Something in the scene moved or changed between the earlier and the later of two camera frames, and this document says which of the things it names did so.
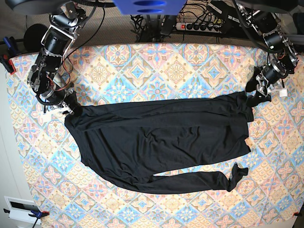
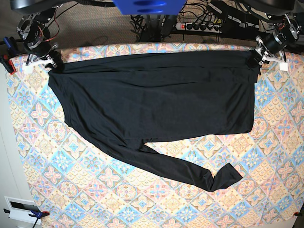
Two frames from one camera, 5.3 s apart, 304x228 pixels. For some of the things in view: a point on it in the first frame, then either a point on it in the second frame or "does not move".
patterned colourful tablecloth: [65, 193] does not move
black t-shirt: [127, 144] -> [127, 101]
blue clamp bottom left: [37, 214] does not move
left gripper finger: [264, 79] -> [259, 39]
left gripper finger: [282, 91] -> [283, 66]
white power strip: [198, 27] does not move
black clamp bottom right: [296, 213] does not move
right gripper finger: [47, 104] -> [29, 62]
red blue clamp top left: [10, 52] does not move
